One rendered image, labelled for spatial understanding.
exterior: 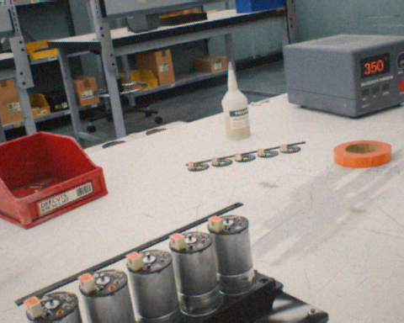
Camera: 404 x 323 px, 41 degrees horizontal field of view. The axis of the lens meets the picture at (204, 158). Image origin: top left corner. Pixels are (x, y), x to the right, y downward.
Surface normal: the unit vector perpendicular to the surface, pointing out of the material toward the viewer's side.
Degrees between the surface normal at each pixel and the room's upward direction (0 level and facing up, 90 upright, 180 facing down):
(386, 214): 0
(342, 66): 90
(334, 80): 90
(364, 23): 90
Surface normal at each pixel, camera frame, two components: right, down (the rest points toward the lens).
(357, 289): -0.13, -0.94
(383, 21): -0.79, 0.29
